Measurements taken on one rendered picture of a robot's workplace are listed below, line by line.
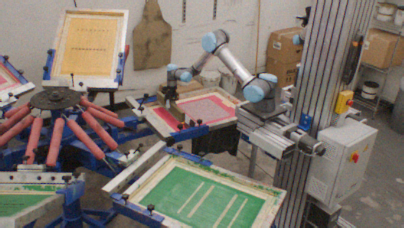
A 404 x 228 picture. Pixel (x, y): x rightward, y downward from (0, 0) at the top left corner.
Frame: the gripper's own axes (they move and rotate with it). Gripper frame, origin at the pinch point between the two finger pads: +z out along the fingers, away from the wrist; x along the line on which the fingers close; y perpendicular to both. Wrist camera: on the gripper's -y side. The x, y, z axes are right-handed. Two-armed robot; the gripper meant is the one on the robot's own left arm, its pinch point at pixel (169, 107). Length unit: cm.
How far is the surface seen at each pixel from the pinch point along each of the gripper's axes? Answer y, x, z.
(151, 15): -196, 78, -16
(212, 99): -14, 49, 10
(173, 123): 7.0, -0.7, 9.8
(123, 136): 2.5, -39.4, 13.5
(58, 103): 8, -81, -25
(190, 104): -14.1, 27.2, 9.8
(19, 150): 3, -107, 4
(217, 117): 14.7, 34.6, 9.7
